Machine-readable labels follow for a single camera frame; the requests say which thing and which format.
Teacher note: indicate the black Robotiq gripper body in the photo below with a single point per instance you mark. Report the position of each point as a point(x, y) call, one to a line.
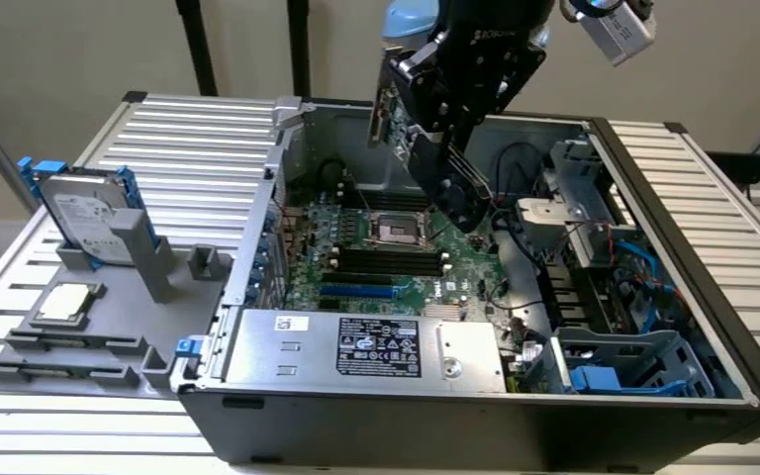
point(498, 20)

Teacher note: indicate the graphics card with black shroud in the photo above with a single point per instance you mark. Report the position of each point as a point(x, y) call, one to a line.
point(458, 198)

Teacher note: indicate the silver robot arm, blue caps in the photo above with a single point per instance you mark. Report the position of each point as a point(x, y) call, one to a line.
point(406, 17)

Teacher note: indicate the black RAM slot bank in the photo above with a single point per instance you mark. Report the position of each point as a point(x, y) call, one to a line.
point(380, 198)
point(389, 262)

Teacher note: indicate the blue expansion slot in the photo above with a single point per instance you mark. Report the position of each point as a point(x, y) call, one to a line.
point(356, 292)

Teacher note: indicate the black expansion slot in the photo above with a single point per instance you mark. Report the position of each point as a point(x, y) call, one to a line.
point(353, 304)

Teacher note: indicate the black stand pole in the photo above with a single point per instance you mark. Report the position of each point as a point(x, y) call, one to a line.
point(198, 44)
point(298, 44)

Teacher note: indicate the CPU socket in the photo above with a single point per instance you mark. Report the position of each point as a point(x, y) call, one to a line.
point(398, 228)

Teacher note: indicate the green motherboard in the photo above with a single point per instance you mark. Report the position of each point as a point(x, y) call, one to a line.
point(472, 277)

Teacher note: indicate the black box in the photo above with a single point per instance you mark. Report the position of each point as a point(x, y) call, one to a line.
point(736, 168)

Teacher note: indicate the small copper heatsink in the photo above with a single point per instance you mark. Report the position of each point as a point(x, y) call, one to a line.
point(445, 312)

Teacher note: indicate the silver power supply unit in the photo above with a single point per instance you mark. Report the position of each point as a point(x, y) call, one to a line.
point(326, 351)

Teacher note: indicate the grey disk bay cage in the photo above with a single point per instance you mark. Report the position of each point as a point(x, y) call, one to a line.
point(650, 356)

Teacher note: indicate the blue disk bay latch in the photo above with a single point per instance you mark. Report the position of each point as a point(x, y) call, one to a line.
point(590, 381)

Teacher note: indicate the blue case latch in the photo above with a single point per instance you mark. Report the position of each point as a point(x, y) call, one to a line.
point(189, 352)

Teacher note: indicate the black open PC case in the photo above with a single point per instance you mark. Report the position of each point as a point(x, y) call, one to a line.
point(418, 425)

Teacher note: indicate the silver CPU chip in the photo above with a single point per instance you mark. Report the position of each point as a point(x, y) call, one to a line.
point(67, 303)

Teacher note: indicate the grey parts rack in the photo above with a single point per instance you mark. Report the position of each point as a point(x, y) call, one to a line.
point(122, 346)

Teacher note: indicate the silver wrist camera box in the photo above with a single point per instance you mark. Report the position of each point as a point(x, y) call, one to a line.
point(620, 34)

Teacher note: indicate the silver metal drive bracket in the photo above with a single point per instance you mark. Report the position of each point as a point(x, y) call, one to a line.
point(584, 218)

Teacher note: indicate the hard disk with blue bracket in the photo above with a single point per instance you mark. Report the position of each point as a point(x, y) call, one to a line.
point(86, 213)

